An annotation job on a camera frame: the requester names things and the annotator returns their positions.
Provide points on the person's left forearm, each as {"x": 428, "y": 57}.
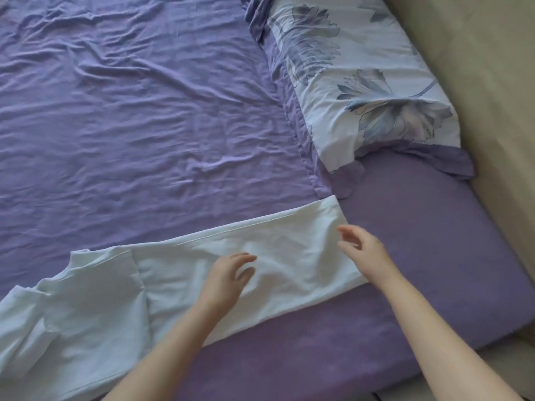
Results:
{"x": 167, "y": 359}

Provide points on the person's right forearm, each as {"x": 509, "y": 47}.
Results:
{"x": 443, "y": 342}

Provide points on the floral pillow purple trim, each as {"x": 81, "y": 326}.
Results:
{"x": 355, "y": 70}

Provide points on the person's right hand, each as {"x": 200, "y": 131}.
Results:
{"x": 372, "y": 258}

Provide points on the person's left hand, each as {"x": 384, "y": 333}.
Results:
{"x": 225, "y": 283}

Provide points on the white jeans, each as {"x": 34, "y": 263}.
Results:
{"x": 104, "y": 313}

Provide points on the purple sheet bed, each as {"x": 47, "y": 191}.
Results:
{"x": 125, "y": 121}

